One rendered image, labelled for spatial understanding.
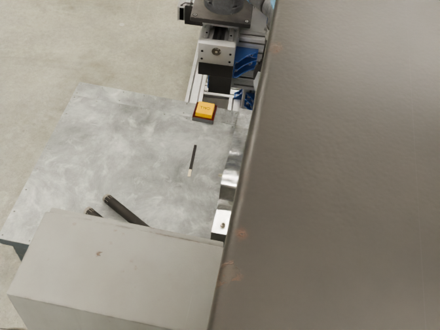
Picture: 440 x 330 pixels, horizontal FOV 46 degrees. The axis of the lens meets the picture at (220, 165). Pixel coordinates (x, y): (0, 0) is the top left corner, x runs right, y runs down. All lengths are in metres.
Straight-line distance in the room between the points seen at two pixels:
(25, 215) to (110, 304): 0.96
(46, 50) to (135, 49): 0.55
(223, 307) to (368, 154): 0.11
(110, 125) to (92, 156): 0.15
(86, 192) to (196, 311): 1.01
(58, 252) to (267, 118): 0.62
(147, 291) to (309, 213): 0.58
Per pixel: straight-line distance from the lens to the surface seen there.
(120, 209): 1.62
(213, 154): 1.80
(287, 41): 0.31
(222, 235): 1.56
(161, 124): 1.89
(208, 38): 1.97
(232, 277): 0.21
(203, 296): 0.79
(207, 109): 1.90
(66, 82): 3.27
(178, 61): 3.36
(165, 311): 0.78
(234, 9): 1.98
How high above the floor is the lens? 2.20
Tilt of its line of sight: 52 degrees down
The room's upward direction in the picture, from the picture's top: 7 degrees clockwise
